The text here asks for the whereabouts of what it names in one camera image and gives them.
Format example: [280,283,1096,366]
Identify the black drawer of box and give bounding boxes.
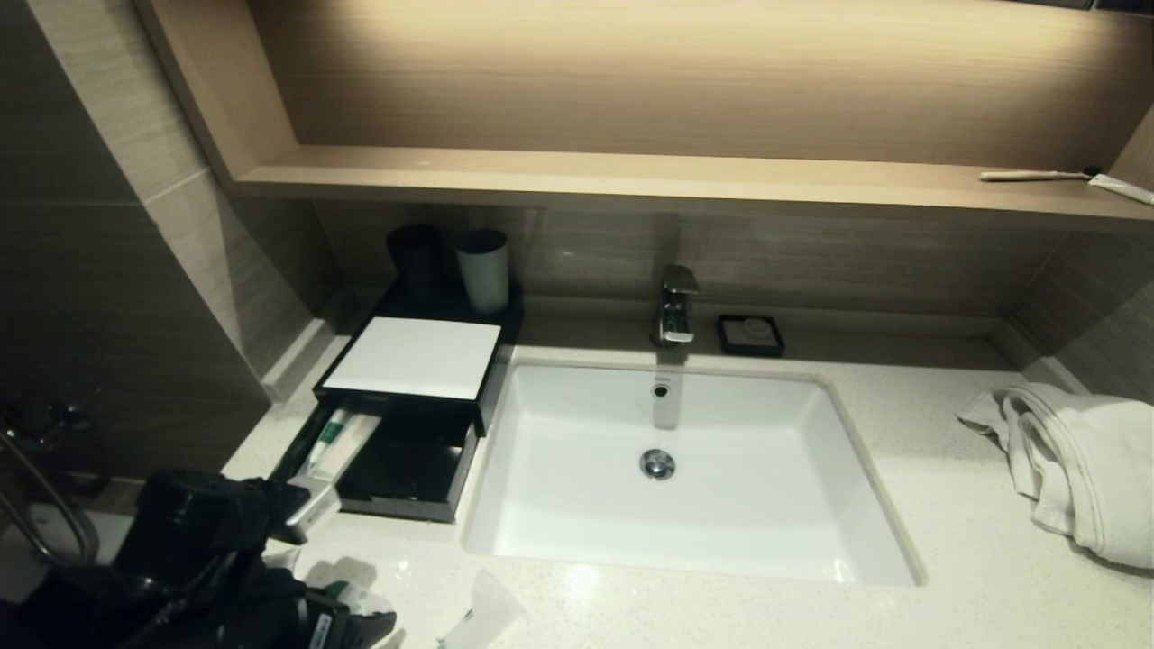
[261,397,480,525]

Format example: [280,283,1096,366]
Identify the translucent packet small green print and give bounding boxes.
[438,567,531,649]

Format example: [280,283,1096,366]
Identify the black box white lid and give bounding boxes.
[315,286,527,439]

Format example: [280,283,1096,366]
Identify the white green toothpaste packet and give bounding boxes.
[300,406,382,485]

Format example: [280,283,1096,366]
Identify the black cup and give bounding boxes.
[386,224,444,309]

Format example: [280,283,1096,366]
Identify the white cup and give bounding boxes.
[454,228,510,315]

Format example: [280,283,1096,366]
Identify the chrome faucet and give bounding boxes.
[650,265,701,349]

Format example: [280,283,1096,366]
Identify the black square soap dish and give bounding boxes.
[715,314,786,359]

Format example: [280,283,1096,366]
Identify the white rectangular sink basin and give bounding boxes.
[463,358,925,588]

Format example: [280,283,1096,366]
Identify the white crumpled towel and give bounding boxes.
[955,383,1154,571]

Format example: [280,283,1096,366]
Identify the beige toothbrush black bristles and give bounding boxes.
[980,167,1102,183]

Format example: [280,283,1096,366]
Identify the small white toothpaste tube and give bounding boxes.
[1087,173,1154,206]

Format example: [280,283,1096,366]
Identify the light wooden wall shelf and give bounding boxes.
[135,0,1154,235]

